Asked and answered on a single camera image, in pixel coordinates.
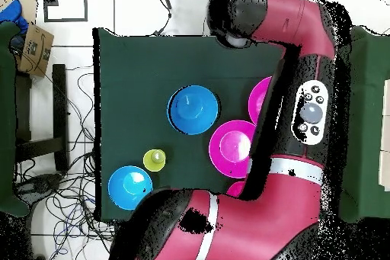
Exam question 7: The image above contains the large blue bowl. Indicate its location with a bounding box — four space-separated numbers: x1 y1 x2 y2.
107 165 153 211
166 85 219 136

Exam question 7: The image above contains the large pink bowl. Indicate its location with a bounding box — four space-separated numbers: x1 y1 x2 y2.
248 75 273 126
208 120 257 179

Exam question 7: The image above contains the yellow cup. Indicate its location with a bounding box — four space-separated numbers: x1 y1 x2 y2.
142 149 167 172

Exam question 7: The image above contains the small crimson bowl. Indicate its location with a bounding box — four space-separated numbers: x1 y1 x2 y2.
225 181 247 197

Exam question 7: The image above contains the dark green table cloth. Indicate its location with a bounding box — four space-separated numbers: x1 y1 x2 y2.
92 27 302 221

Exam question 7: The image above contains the green covered side table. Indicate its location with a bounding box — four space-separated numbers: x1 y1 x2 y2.
336 25 390 223
0 21 31 218

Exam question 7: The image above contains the printed cardboard box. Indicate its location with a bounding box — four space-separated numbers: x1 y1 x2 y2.
17 23 55 79

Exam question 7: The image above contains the plain cardboard box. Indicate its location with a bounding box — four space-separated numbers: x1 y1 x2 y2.
0 0 39 24

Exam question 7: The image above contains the blue cloth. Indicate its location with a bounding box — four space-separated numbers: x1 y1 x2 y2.
0 0 30 35

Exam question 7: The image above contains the tangle of floor cables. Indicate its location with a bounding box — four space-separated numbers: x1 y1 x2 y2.
13 64 115 260

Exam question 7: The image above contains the black cable with plug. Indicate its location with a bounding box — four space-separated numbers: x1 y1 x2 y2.
152 0 173 37

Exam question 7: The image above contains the black bench frame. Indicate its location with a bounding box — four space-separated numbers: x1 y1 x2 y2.
14 63 69 172

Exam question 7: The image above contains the black pedestal foot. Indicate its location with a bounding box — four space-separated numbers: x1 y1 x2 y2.
16 173 63 201

